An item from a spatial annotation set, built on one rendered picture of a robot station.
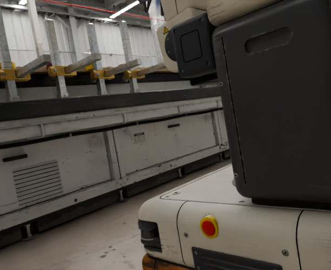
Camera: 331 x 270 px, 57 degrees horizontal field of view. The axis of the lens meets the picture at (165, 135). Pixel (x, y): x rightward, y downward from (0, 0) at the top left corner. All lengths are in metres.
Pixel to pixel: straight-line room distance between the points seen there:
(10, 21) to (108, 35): 3.29
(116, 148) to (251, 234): 1.51
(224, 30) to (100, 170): 1.52
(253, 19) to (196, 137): 2.16
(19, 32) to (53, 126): 8.38
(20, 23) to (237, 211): 9.63
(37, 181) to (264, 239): 1.39
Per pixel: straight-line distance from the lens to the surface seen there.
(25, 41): 9.91
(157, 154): 2.38
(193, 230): 0.78
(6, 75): 1.57
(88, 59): 1.52
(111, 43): 11.54
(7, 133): 1.56
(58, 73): 1.68
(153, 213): 0.87
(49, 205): 1.85
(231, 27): 0.69
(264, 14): 0.66
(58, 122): 1.66
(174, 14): 1.00
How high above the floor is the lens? 0.51
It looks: 3 degrees down
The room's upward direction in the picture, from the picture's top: 10 degrees counter-clockwise
